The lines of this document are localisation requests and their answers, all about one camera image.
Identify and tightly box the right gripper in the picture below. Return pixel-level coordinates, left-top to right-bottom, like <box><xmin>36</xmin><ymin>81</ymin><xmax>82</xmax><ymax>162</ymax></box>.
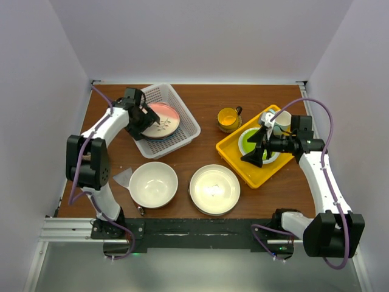
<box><xmin>241</xmin><ymin>126</ymin><xmax>295</xmax><ymax>167</ymax></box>

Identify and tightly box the cream pink floral plate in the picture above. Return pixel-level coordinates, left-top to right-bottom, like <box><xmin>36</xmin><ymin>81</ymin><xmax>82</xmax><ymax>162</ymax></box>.
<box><xmin>142</xmin><ymin>103</ymin><xmax>180</xmax><ymax>139</ymax></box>

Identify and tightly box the white bear print plate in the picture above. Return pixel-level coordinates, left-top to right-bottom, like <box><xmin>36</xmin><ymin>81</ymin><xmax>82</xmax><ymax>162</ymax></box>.
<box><xmin>188</xmin><ymin>164</ymin><xmax>241</xmax><ymax>216</ymax></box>

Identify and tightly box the pink polka dot plate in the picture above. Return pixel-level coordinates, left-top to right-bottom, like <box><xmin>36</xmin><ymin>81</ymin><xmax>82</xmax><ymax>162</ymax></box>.
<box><xmin>143</xmin><ymin>122</ymin><xmax>179</xmax><ymax>140</ymax></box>

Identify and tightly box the blue polka dot plate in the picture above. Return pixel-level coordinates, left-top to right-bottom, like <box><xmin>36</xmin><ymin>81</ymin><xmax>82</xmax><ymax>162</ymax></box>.
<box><xmin>146</xmin><ymin>134</ymin><xmax>176</xmax><ymax>142</ymax></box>

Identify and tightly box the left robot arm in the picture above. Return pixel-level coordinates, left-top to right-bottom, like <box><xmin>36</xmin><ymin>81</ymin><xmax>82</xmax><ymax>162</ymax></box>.
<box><xmin>66</xmin><ymin>86</ymin><xmax>160</xmax><ymax>242</ymax></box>

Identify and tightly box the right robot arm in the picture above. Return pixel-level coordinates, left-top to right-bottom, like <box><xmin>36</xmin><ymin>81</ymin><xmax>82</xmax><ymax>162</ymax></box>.
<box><xmin>241</xmin><ymin>113</ymin><xmax>365</xmax><ymax>259</ymax></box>

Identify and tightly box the green white bowl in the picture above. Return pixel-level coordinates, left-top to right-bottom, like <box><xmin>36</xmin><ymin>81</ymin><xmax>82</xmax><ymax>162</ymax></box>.
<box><xmin>238</xmin><ymin>127</ymin><xmax>280</xmax><ymax>164</ymax></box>

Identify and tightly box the yellow plastic tray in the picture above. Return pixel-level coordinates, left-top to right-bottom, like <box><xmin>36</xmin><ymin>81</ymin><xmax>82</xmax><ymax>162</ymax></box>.
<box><xmin>216</xmin><ymin>105</ymin><xmax>294</xmax><ymax>189</ymax></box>

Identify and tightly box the light blue mug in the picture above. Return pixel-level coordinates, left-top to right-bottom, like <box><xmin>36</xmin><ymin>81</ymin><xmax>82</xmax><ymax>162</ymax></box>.
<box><xmin>273</xmin><ymin>111</ymin><xmax>292</xmax><ymax>136</ymax></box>

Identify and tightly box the white plastic basket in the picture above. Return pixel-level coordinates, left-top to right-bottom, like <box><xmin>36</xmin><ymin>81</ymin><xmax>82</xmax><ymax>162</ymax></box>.
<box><xmin>135</xmin><ymin>83</ymin><xmax>201</xmax><ymax>159</ymax></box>

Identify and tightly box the yellow mug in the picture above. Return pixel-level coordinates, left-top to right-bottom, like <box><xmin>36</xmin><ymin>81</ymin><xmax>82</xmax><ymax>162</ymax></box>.
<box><xmin>217</xmin><ymin>106</ymin><xmax>243</xmax><ymax>128</ymax></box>

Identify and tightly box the clear plastic scrap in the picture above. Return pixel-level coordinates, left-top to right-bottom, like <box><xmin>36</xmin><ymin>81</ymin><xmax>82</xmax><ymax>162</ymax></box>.
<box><xmin>113</xmin><ymin>167</ymin><xmax>133</xmax><ymax>189</ymax></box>

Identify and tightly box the white ceramic bowl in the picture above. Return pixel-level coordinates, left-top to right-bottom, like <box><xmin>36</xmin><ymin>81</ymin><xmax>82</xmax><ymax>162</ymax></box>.
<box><xmin>128</xmin><ymin>162</ymin><xmax>178</xmax><ymax>209</ymax></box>

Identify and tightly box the small metal utensil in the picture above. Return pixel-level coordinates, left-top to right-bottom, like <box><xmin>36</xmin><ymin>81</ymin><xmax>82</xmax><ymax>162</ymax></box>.
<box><xmin>135</xmin><ymin>203</ymin><xmax>145</xmax><ymax>216</ymax></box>

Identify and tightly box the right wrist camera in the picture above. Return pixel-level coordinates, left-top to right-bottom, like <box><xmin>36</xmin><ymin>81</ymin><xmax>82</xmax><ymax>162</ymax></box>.
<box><xmin>258</xmin><ymin>111</ymin><xmax>275</xmax><ymax>139</ymax></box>

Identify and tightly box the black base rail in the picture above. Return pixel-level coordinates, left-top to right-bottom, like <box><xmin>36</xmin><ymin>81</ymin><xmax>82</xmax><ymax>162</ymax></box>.
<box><xmin>91</xmin><ymin>217</ymin><xmax>295</xmax><ymax>255</ymax></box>

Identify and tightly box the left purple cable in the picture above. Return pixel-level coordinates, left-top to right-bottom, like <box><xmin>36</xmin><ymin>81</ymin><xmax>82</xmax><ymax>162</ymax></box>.
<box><xmin>68</xmin><ymin>85</ymin><xmax>136</xmax><ymax>260</ymax></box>

